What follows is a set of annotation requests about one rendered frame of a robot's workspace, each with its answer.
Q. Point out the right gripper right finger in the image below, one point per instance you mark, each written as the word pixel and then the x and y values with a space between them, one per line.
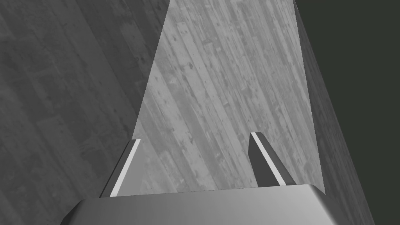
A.
pixel 265 165

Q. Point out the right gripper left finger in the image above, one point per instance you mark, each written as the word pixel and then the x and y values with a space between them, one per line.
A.
pixel 125 175

